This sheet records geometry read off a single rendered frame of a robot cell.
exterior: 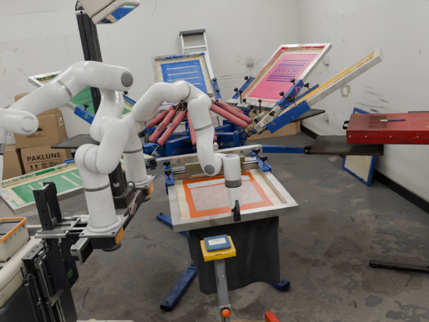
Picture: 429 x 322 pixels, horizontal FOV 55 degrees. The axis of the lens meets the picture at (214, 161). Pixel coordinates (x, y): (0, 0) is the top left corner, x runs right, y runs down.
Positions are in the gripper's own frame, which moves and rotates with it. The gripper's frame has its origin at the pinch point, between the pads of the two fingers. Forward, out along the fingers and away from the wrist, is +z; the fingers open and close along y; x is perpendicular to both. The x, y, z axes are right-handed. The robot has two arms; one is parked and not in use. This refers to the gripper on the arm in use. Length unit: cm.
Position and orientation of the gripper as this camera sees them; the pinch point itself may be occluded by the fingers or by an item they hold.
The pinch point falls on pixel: (235, 214)
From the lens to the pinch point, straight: 188.2
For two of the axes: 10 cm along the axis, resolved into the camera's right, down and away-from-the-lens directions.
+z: 0.9, 9.4, 3.2
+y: 1.5, 3.0, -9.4
